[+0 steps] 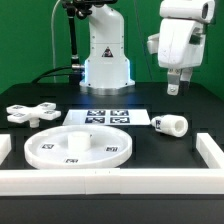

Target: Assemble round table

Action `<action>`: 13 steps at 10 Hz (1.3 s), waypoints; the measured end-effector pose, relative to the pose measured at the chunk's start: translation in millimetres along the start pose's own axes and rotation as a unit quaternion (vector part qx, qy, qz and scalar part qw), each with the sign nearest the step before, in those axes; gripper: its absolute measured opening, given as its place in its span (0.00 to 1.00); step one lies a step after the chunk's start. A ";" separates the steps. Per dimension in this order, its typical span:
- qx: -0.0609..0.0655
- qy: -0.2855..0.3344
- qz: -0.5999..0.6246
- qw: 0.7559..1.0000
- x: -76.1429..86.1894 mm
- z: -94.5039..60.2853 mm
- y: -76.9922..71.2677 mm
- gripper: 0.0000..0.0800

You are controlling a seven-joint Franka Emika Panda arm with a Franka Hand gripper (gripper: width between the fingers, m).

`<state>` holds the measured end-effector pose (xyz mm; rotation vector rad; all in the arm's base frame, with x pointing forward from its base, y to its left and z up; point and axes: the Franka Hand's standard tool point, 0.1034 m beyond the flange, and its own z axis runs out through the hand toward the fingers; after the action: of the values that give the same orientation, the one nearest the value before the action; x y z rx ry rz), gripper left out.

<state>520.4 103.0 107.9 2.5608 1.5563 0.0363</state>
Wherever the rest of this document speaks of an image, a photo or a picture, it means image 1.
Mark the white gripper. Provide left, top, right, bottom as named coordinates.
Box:
left=147, top=0, right=215, bottom=96

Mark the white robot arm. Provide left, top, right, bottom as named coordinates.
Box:
left=80, top=0, right=215, bottom=96

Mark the white right fence block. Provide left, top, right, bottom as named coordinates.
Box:
left=196, top=133, right=224, bottom=170

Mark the white marker sheet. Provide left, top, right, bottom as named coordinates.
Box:
left=63, top=109, right=150, bottom=126

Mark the white front fence bar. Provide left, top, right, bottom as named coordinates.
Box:
left=0, top=169, right=224, bottom=196

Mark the black camera stand pole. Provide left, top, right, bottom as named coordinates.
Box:
left=62, top=0, right=118, bottom=85

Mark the white cross-shaped table base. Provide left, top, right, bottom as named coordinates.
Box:
left=6, top=102, right=61, bottom=128

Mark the white round table top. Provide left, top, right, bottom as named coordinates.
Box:
left=24, top=125, right=132, bottom=169

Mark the black cable on table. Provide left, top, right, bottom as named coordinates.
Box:
left=30, top=65, right=83, bottom=84

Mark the white fence block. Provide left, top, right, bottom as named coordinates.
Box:
left=0, top=134, right=11, bottom=165
left=196, top=133, right=224, bottom=170

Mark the grey hanging cable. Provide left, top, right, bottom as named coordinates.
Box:
left=50, top=0, right=64, bottom=69

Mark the white left fence block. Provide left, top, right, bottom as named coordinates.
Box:
left=0, top=134, right=11, bottom=165

